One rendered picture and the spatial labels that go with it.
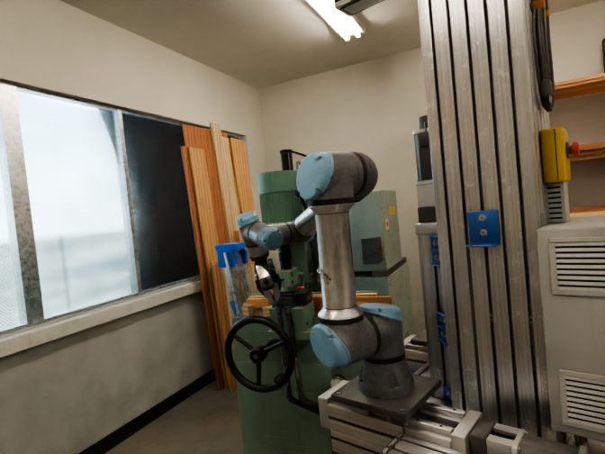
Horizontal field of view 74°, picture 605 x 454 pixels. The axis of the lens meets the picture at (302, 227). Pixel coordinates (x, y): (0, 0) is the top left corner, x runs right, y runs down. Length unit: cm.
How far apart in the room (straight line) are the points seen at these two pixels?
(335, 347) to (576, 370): 53
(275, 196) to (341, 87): 266
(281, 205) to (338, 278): 79
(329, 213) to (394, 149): 306
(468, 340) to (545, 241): 34
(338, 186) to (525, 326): 57
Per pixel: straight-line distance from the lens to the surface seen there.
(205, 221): 329
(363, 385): 118
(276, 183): 173
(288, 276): 178
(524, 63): 114
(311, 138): 429
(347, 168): 99
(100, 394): 290
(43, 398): 269
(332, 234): 98
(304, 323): 157
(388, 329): 111
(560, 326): 110
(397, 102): 407
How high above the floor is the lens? 132
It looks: 2 degrees down
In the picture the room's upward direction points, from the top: 6 degrees counter-clockwise
